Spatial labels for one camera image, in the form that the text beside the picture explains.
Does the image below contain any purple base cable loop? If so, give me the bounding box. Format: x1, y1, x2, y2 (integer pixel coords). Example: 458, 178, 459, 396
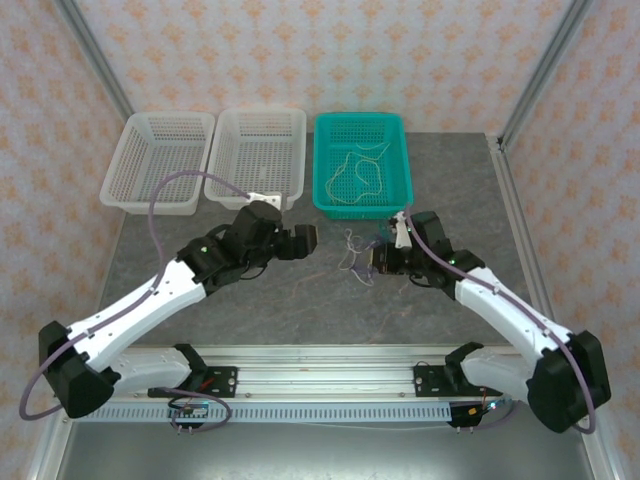
168, 387, 234, 432
469, 399, 521, 432

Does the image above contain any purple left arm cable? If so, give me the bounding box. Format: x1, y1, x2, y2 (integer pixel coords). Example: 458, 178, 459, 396
18, 171, 251, 424

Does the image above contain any teal plastic basket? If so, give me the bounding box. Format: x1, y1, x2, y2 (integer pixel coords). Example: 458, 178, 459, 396
312, 112, 415, 221

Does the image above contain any aluminium frame post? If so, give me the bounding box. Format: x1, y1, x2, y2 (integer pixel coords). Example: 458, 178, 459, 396
499, 0, 596, 146
53, 0, 135, 119

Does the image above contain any slotted grey cable duct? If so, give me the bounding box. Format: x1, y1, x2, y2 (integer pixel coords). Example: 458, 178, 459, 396
74, 402, 454, 424

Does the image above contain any thin whitish cable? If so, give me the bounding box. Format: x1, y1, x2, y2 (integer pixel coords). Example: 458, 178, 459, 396
338, 227, 384, 287

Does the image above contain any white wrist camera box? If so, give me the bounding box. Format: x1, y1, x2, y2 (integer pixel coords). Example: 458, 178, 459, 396
247, 191, 284, 211
391, 212, 414, 250

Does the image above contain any small electronics board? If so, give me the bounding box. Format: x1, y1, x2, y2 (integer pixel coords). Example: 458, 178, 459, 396
467, 399, 501, 419
167, 402, 209, 419

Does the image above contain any aluminium frame bar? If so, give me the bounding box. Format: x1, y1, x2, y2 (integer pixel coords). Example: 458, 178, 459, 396
24, 414, 74, 480

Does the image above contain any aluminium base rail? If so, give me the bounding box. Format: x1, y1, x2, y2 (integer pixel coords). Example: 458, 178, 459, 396
119, 344, 506, 401

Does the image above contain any thin cream cable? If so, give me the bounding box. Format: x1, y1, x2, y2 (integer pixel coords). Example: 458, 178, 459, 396
324, 141, 394, 206

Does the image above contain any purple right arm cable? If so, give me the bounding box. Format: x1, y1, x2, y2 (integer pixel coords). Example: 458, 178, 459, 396
403, 203, 597, 434

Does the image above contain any aluminium table edge rail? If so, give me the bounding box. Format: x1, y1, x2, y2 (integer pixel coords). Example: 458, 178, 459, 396
487, 132, 556, 321

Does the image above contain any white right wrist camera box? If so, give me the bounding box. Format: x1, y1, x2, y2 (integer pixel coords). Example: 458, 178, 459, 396
391, 212, 414, 250

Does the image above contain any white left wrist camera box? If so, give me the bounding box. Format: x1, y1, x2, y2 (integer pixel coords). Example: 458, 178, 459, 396
247, 191, 284, 211

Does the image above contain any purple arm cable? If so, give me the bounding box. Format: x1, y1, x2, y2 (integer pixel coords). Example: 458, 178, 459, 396
403, 203, 597, 434
18, 171, 251, 424

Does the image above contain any white plastic basket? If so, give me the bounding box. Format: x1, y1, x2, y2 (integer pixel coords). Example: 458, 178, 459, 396
203, 107, 307, 213
98, 110, 216, 217

